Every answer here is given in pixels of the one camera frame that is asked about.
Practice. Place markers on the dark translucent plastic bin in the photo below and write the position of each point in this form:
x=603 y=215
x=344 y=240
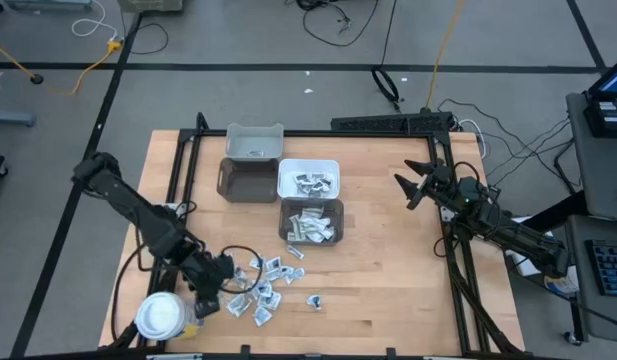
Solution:
x=338 y=207
x=248 y=182

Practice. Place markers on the black caster wheel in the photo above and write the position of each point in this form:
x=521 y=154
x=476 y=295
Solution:
x=572 y=337

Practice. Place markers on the black diagonal beam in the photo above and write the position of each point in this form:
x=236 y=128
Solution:
x=563 y=210

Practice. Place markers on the grey desk with keyboard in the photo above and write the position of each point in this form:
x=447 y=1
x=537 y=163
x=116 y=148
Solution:
x=588 y=310

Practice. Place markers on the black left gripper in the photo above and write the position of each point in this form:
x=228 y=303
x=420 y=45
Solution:
x=213 y=277

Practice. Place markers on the grey box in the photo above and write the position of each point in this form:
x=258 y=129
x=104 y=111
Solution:
x=150 y=5

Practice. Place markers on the yellow white wipes tub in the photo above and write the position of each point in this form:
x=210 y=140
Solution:
x=563 y=287

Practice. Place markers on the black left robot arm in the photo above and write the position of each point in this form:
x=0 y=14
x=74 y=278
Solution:
x=138 y=210

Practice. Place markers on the light grey plastic bin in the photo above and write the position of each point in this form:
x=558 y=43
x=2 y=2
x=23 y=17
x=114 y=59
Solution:
x=255 y=137

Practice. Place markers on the white plastic bin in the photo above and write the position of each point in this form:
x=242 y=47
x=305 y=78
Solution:
x=308 y=166

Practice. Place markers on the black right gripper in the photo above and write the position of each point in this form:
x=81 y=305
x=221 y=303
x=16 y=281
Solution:
x=435 y=185

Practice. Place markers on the white-lidded round canister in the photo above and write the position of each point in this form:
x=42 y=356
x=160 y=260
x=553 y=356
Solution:
x=163 y=317

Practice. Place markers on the black perforated metal bar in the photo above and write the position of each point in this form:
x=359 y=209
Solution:
x=388 y=123

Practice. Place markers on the black laptop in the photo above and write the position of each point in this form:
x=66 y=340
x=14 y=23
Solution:
x=610 y=107

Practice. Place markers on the plain white packet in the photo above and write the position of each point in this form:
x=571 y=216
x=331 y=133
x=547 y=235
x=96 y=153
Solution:
x=294 y=222
x=315 y=236
x=308 y=223

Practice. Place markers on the black keyboard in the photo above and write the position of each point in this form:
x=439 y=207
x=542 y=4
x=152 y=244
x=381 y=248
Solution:
x=610 y=267

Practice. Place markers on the grey desk with laptop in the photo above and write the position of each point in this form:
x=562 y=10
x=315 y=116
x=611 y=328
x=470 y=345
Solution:
x=598 y=175

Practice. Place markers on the black aluminium table frame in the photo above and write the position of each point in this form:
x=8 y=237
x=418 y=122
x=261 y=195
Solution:
x=313 y=133

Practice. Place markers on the grey metal bar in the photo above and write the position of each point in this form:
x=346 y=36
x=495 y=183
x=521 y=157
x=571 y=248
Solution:
x=10 y=118

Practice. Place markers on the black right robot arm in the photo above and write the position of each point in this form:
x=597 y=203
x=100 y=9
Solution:
x=528 y=240

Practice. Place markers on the black round plug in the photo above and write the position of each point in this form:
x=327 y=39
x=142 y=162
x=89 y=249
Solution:
x=36 y=78

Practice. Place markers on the grey platform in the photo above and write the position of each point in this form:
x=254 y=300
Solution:
x=48 y=4

